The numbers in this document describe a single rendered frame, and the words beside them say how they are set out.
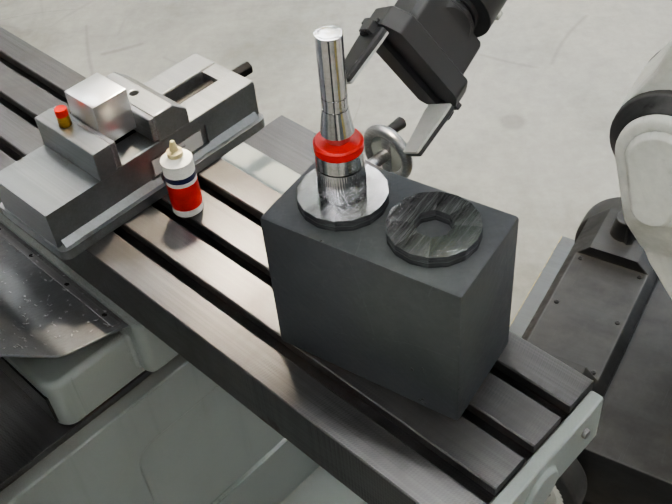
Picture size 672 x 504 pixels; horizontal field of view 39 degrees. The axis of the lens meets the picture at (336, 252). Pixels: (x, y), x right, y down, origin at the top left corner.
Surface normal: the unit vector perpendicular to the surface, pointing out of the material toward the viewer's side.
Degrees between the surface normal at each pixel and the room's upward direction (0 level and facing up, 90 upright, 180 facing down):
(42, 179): 0
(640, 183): 90
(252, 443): 90
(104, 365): 90
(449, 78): 63
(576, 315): 0
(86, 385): 90
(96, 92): 0
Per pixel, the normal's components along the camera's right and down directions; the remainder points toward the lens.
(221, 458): 0.73, 0.44
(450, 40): 0.59, 0.10
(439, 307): -0.54, 0.62
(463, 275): -0.07, -0.71
